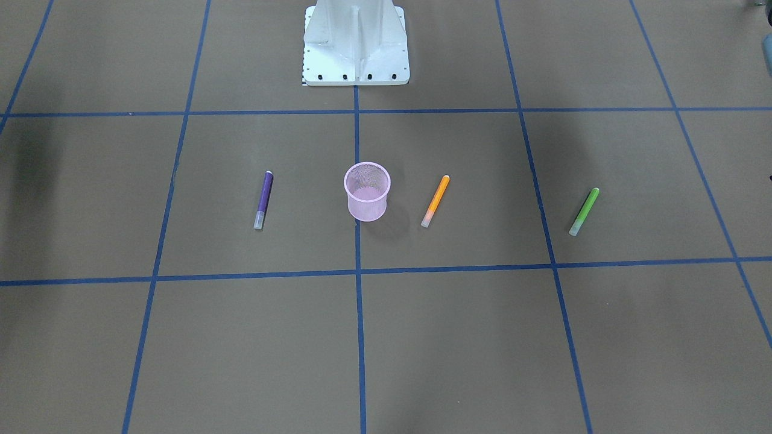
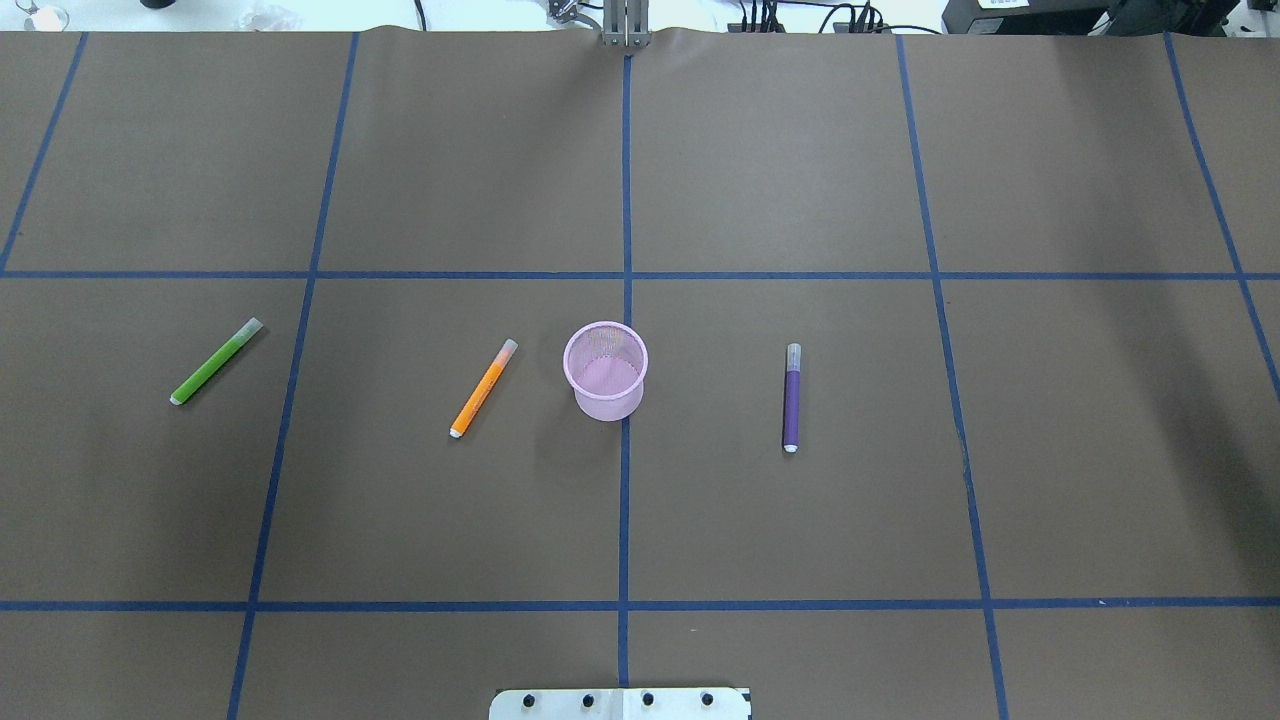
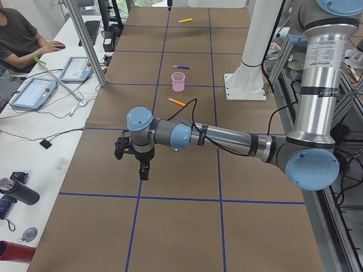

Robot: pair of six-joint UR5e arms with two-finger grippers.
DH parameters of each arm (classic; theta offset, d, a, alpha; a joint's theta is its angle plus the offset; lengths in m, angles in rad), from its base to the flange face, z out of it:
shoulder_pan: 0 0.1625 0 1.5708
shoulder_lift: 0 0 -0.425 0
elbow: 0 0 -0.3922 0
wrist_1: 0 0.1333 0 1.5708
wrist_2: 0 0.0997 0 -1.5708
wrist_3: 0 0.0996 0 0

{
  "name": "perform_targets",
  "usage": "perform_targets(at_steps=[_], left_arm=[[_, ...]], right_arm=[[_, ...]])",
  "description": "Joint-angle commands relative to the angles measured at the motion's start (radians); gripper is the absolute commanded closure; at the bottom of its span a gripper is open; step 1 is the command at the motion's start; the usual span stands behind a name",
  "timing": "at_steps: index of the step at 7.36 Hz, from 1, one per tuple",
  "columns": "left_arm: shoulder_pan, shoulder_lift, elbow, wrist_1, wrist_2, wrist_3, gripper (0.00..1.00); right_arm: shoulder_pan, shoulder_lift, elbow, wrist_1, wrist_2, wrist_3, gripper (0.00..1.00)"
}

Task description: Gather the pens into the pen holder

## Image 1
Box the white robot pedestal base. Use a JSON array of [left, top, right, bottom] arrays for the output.
[[302, 1, 411, 86]]

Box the orange marker pen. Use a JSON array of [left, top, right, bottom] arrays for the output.
[[421, 175, 451, 228]]

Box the green marker pen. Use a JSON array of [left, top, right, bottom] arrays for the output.
[[568, 187, 600, 237]]

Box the pink mesh pen holder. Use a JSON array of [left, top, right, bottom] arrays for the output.
[[344, 162, 391, 222]]

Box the purple marker pen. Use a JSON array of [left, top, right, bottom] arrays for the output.
[[253, 171, 274, 230]]

